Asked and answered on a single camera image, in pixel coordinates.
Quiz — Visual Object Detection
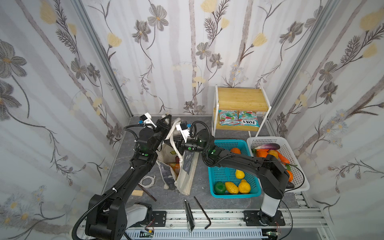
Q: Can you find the beige canvas tote bag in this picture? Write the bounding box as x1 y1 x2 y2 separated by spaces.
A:
157 118 200 196

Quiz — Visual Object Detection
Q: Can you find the orange Fox's fruits candy bag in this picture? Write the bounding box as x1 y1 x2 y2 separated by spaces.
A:
169 163 181 176

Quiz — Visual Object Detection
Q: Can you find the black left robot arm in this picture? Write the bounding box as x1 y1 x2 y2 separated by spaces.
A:
72 115 172 240

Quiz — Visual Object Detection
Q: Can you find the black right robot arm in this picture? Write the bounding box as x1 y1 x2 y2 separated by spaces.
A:
166 119 294 226

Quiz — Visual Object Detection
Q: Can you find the teal candy bag left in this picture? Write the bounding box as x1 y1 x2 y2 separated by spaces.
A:
219 110 240 126

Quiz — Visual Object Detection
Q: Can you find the teal Fox's candy bag right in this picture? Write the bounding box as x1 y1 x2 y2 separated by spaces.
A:
239 111 260 128

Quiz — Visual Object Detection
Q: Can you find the orange fruit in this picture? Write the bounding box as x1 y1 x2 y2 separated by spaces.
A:
231 148 242 155

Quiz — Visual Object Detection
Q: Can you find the green round fruit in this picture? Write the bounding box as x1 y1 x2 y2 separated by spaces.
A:
214 182 227 195

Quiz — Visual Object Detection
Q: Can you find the teal plastic basket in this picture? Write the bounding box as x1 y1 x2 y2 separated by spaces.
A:
208 140 262 199

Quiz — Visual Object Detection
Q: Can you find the yellow pear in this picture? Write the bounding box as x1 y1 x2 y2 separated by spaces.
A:
235 170 245 180

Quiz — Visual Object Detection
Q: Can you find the yellow bumpy mango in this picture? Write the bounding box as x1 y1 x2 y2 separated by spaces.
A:
225 182 239 195

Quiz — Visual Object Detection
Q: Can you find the black hex key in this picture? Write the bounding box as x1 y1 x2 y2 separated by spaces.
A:
194 196 212 230

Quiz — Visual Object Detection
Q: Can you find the dark thin stick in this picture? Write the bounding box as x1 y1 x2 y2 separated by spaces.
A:
138 184 157 202

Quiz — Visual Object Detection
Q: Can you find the large yellow citron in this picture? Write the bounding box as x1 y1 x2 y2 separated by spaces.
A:
238 179 252 194

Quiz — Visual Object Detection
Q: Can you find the white wooden two-tier shelf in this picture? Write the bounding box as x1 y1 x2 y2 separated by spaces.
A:
212 86 272 137

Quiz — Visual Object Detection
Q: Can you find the orange persimmon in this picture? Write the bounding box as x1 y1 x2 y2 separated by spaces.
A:
256 150 269 158

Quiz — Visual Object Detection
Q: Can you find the small wooden block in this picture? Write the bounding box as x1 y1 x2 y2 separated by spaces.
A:
131 190 144 197

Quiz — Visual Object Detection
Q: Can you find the black cylindrical tool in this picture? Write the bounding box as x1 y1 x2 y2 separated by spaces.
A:
184 199 195 233

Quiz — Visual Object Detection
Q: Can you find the yellow bell pepper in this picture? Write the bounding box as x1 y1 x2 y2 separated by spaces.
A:
268 150 279 160

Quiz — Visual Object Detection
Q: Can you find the orange carrot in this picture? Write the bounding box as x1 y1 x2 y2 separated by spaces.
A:
277 151 290 164

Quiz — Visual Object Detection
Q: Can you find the small orange pumpkin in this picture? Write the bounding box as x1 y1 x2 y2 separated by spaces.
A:
287 170 294 182

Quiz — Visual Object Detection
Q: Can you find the dark purple eggplant lower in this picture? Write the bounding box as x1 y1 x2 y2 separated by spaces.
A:
286 182 295 190

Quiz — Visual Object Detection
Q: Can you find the white plastic basket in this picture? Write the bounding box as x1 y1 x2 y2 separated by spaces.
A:
247 136 310 193

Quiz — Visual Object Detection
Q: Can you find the white coiled cable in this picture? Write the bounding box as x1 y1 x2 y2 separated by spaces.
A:
140 175 157 189

